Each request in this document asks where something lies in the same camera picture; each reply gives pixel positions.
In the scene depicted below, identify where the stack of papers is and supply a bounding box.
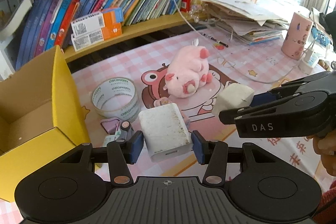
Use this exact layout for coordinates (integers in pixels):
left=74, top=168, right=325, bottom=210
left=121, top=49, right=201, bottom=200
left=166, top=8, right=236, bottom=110
left=200, top=0, right=289, bottom=45

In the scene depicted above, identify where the wooden bookshelf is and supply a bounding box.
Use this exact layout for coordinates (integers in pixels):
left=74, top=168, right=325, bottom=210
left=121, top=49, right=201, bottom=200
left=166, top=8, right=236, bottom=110
left=0, top=0, right=253, bottom=64

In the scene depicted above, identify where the pink utility knife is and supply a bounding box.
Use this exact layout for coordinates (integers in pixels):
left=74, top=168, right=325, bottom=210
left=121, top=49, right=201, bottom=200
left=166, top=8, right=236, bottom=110
left=153, top=97, right=190, bottom=128

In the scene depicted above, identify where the white charger plug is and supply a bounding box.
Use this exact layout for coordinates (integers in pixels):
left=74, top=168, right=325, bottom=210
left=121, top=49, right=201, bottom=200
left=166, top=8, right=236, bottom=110
left=298, top=48, right=319, bottom=75

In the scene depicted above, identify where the upper white orange box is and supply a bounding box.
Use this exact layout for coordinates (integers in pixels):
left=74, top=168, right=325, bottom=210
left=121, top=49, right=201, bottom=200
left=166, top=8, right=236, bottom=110
left=71, top=7, right=123, bottom=38

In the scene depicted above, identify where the white foam block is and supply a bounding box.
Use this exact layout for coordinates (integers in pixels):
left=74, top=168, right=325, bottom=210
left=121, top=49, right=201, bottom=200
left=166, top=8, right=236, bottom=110
left=212, top=83, right=255, bottom=116

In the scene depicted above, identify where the white orange box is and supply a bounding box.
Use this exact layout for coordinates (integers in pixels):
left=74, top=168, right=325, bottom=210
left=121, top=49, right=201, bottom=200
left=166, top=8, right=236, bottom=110
left=71, top=7, right=123, bottom=38
left=71, top=23, right=122, bottom=52

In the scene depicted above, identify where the lower white orange box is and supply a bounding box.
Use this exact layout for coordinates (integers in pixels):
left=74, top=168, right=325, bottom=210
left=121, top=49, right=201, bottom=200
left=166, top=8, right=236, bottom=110
left=71, top=23, right=122, bottom=52

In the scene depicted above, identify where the pink plush pig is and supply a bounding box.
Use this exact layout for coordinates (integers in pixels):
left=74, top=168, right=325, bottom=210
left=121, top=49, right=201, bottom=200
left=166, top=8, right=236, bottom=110
left=165, top=39, right=213, bottom=98

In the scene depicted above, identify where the black marker pen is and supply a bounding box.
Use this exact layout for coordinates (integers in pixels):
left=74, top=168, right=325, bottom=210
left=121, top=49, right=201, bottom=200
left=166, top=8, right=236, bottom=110
left=200, top=32, right=229, bottom=48

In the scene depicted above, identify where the grey toy truck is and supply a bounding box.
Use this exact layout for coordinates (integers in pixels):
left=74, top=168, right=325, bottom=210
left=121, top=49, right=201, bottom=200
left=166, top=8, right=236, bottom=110
left=102, top=120, right=134, bottom=147

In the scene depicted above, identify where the yellow cardboard box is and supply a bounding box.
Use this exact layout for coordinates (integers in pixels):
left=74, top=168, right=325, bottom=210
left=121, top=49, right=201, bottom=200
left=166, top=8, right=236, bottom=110
left=1, top=46, right=90, bottom=202

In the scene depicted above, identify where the clear packing tape roll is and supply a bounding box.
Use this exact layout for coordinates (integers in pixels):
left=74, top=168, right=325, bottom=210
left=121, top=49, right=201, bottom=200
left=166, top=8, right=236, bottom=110
left=92, top=77, right=141, bottom=122

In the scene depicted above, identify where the purple small card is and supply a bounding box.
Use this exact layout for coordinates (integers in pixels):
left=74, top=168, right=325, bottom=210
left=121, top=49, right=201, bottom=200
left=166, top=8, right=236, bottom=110
left=100, top=117, right=121, bottom=135

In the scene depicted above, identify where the person's right hand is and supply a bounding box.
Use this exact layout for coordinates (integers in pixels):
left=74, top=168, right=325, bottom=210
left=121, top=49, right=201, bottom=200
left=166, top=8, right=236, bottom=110
left=305, top=130, right=336, bottom=190

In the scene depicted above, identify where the row of colourful books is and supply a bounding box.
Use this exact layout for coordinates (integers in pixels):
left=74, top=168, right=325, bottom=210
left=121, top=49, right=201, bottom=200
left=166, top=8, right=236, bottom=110
left=15, top=0, right=208, bottom=71

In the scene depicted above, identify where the pink cartoon desk mat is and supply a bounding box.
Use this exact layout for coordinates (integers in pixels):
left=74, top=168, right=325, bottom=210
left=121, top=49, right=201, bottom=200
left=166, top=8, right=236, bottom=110
left=0, top=27, right=336, bottom=224

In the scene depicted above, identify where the white hanging cable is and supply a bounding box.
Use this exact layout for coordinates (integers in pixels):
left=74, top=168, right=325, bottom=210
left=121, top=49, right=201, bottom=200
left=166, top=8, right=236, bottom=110
left=163, top=0, right=308, bottom=84

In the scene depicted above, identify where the pink cartoon cup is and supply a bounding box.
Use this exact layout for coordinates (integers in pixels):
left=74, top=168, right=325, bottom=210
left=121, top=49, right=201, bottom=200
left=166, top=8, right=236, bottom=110
left=281, top=12, right=313, bottom=60

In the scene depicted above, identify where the white power adapter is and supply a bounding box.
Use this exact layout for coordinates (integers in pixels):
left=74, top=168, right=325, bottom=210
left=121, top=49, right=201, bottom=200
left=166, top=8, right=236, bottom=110
left=138, top=103, right=193, bottom=162

